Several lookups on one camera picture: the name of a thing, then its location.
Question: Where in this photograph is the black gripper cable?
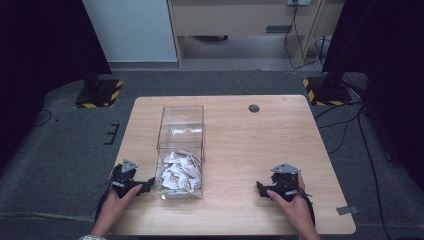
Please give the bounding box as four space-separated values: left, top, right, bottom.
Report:
94 185 116 223
293 185 317 225

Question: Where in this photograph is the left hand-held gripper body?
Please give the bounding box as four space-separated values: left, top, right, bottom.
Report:
110 158 144 199

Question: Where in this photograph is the black striped stand base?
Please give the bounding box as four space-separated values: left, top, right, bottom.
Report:
74 68 125 109
302 71 354 107

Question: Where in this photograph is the black hanging power cable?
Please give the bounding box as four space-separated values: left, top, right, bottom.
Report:
283 0 326 71

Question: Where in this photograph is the pile of white sachets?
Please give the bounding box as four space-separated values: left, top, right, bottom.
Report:
160 150 203 196

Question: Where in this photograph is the long black floor cable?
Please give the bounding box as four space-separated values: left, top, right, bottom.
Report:
357 109 392 240

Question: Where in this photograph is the person's left hand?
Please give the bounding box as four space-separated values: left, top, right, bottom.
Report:
94 184 144 232

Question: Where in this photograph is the light wooden desk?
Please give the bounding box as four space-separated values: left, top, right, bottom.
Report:
166 0 346 69

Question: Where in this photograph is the white cabinet panel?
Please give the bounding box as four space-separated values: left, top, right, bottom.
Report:
81 0 179 64

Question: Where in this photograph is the person's right hand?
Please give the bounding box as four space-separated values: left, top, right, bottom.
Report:
266 173 316 235

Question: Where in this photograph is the grey tape strip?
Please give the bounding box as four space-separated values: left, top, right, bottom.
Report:
335 205 361 216

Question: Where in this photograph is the clear plastic box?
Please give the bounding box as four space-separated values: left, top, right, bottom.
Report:
155 105 205 201

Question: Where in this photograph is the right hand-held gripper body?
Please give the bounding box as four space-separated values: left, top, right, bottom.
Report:
268 162 301 202

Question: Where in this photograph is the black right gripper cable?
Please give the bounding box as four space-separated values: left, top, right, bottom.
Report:
293 185 317 225

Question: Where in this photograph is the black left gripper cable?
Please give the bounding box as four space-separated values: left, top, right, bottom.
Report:
94 185 116 223

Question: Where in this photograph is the black curtain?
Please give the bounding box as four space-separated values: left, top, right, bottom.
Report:
0 0 113 169
321 0 424 183

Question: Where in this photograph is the thin black floor cable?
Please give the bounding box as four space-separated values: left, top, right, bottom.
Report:
32 109 53 128

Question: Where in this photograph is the white cable bundle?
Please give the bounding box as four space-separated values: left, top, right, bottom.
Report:
314 35 332 72

